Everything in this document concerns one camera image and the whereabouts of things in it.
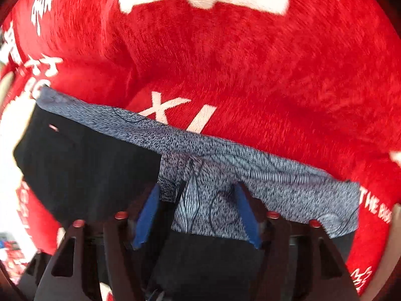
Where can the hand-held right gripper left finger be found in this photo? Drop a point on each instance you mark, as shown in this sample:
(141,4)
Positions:
(145,219)

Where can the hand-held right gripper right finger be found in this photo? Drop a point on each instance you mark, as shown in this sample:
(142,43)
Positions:
(247,216)

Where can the black pants with blue stripes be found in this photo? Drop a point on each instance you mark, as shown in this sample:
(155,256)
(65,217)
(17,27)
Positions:
(94,169)

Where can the red printed blanket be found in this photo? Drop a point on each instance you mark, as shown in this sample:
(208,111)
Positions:
(250,84)

